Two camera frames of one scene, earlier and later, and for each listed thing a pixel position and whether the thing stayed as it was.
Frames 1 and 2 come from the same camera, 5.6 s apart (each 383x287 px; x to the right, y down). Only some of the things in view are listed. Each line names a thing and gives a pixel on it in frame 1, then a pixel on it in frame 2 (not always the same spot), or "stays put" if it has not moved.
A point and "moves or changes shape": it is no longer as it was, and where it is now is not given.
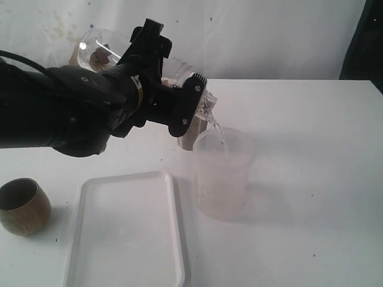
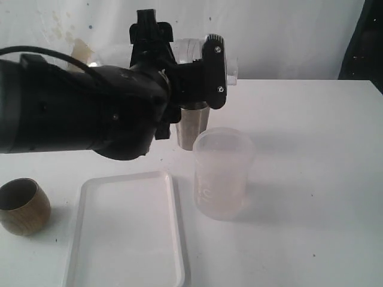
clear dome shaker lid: x=175 y=72 moves or changes shape
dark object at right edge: x=364 y=61 stays put
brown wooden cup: x=25 y=210 stays put
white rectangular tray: x=125 y=234 stays put
